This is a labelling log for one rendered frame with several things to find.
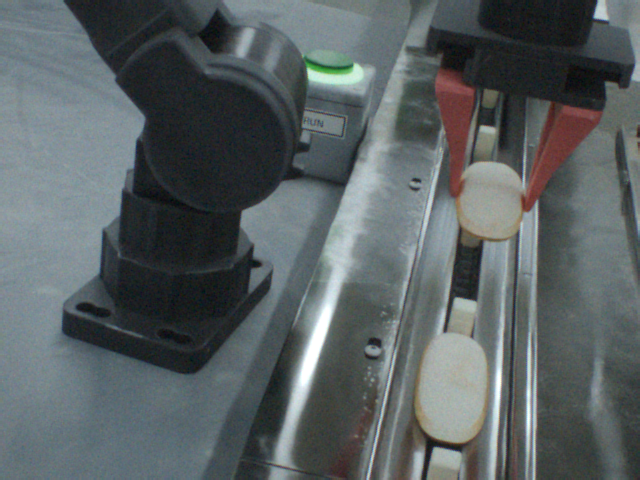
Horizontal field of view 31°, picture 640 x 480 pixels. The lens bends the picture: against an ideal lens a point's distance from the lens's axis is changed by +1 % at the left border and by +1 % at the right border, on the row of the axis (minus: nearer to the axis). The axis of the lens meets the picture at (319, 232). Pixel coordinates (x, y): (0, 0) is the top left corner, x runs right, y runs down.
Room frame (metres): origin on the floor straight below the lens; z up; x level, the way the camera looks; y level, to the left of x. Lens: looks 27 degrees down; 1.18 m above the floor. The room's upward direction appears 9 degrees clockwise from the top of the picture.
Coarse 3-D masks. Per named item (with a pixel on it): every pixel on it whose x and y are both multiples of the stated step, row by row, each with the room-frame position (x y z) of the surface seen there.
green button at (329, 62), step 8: (304, 56) 0.83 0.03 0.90; (312, 56) 0.83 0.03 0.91; (320, 56) 0.83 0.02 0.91; (328, 56) 0.83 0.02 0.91; (336, 56) 0.83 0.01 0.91; (344, 56) 0.84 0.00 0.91; (312, 64) 0.81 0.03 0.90; (320, 64) 0.81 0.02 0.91; (328, 64) 0.81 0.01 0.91; (336, 64) 0.82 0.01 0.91; (344, 64) 0.82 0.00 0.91; (352, 64) 0.83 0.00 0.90; (320, 72) 0.81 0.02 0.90; (328, 72) 0.81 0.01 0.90; (336, 72) 0.81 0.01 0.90; (344, 72) 0.81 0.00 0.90
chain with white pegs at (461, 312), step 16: (496, 96) 0.96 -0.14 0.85; (480, 112) 0.95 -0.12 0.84; (480, 128) 0.83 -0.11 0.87; (480, 144) 0.82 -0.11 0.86; (480, 160) 0.82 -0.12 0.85; (464, 240) 0.68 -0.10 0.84; (464, 256) 0.67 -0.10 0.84; (464, 272) 0.64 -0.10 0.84; (464, 288) 0.63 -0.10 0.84; (448, 304) 0.60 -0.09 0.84; (464, 304) 0.55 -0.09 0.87; (448, 320) 0.58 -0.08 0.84; (464, 320) 0.54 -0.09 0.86; (432, 448) 0.45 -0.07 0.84; (448, 448) 0.46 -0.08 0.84; (432, 464) 0.40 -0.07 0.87; (448, 464) 0.40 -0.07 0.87
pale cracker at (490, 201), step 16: (464, 176) 0.59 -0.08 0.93; (480, 176) 0.59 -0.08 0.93; (496, 176) 0.59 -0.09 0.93; (512, 176) 0.60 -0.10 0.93; (464, 192) 0.57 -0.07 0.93; (480, 192) 0.57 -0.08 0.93; (496, 192) 0.57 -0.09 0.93; (512, 192) 0.57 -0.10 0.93; (464, 208) 0.55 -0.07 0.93; (480, 208) 0.55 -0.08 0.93; (496, 208) 0.55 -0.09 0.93; (512, 208) 0.55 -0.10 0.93; (464, 224) 0.53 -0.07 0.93; (480, 224) 0.53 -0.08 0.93; (496, 224) 0.53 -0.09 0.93; (512, 224) 0.54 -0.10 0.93; (496, 240) 0.53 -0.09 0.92
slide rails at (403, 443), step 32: (512, 96) 0.97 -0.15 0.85; (512, 128) 0.89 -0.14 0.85; (448, 160) 0.80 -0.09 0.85; (512, 160) 0.82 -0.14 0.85; (448, 192) 0.74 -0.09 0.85; (448, 224) 0.69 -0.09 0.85; (448, 256) 0.64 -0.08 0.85; (512, 256) 0.66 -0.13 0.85; (416, 288) 0.59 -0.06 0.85; (448, 288) 0.60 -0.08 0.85; (480, 288) 0.61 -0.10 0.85; (512, 288) 0.61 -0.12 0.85; (416, 320) 0.56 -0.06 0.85; (480, 320) 0.57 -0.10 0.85; (416, 352) 0.52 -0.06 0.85; (384, 448) 0.43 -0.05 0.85; (416, 448) 0.44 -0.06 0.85; (480, 448) 0.45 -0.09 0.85
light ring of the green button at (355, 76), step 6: (354, 66) 0.84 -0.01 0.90; (312, 72) 0.81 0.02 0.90; (354, 72) 0.82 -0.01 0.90; (360, 72) 0.82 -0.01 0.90; (312, 78) 0.80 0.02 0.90; (318, 78) 0.80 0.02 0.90; (324, 78) 0.80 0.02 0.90; (330, 78) 0.80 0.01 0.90; (336, 78) 0.80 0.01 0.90; (342, 78) 0.80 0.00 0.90; (348, 78) 0.81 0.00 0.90; (354, 78) 0.81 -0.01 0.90; (360, 78) 0.82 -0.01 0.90
